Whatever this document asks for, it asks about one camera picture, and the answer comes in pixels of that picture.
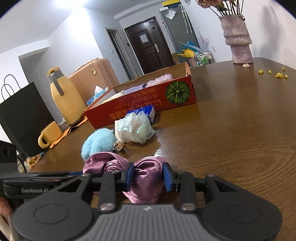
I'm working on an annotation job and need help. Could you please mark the light blue plush toy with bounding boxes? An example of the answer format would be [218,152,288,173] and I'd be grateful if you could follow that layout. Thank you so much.
[80,129,125,161]

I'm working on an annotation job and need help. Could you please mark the small cart with bottles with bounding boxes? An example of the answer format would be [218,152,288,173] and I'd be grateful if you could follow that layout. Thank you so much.
[194,51,213,68]

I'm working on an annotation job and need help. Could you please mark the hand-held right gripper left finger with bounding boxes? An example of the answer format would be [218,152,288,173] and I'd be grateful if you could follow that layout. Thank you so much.
[50,162,135,213]

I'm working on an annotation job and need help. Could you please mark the person's left hand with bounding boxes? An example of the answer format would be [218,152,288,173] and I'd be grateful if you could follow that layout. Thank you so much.
[0,199,14,219]

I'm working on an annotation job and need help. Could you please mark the scattered yellow petals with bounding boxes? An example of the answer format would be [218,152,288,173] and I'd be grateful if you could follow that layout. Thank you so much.
[258,67,289,79]

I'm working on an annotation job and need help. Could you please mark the yellow thermos jug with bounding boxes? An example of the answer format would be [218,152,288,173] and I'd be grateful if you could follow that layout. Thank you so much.
[47,67,87,126]

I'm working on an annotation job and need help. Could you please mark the small blue white carton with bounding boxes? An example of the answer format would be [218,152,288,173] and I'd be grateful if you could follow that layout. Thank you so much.
[126,105,156,125]

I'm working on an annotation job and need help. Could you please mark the dried pink roses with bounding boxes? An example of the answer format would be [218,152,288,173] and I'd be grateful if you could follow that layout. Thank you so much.
[195,0,245,17]

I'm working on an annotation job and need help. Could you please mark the bath pouf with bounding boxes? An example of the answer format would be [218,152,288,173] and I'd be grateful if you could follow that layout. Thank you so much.
[114,111,155,144]

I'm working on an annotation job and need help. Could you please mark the dark entrance door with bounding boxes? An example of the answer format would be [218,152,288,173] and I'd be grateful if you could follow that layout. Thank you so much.
[124,17,176,75]

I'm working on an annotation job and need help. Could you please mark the red cardboard box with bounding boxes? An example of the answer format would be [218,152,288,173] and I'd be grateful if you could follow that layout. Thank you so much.
[83,62,197,129]

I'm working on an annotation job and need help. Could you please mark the black paper bag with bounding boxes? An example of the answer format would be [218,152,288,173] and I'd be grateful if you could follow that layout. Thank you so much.
[0,75,56,158]

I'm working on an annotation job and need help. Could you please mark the bag of cookies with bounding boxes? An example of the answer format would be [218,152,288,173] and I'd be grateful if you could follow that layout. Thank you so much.
[25,153,45,169]

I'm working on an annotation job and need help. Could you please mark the peach suitcase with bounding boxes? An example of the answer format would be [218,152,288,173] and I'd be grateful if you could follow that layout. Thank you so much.
[69,58,121,105]

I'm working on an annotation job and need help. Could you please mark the pink ceramic vase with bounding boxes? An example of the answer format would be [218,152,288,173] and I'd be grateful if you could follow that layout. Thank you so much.
[218,14,254,64]

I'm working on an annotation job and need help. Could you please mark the grey interior door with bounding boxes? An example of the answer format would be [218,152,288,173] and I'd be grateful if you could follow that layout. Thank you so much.
[106,27,134,80]

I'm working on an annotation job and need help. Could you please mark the purple washcloth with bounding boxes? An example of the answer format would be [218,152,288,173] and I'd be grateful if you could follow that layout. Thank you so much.
[120,84,148,95]

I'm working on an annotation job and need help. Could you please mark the hanging umbrellas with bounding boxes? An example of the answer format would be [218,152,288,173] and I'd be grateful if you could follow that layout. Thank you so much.
[179,4,194,33]

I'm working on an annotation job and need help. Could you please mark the yellow mug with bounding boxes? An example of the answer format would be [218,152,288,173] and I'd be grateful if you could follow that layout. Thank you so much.
[38,121,63,149]

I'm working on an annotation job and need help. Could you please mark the grey refrigerator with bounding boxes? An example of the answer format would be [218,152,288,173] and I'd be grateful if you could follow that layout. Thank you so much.
[159,4,200,65]

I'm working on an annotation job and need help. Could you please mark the yellow watering can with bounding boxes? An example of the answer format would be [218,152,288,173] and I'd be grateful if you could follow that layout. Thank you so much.
[177,49,196,59]

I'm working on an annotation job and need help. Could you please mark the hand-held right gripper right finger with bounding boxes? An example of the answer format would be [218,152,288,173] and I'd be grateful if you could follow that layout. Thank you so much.
[163,163,249,213]

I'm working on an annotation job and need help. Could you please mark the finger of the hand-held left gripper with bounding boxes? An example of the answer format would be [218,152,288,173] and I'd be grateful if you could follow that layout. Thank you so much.
[32,175,80,183]
[30,171,71,177]

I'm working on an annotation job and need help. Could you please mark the orange leather strap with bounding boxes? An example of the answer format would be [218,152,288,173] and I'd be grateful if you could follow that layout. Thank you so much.
[50,116,88,149]

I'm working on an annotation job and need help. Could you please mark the light purple towel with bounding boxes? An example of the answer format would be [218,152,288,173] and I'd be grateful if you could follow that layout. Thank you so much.
[146,74,174,88]

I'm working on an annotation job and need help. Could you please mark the pink satin cloth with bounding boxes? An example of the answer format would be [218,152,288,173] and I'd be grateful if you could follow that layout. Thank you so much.
[83,152,166,205]

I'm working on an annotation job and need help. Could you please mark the blue tissue pack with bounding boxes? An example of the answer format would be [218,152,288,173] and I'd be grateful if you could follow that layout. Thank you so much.
[87,86,110,106]

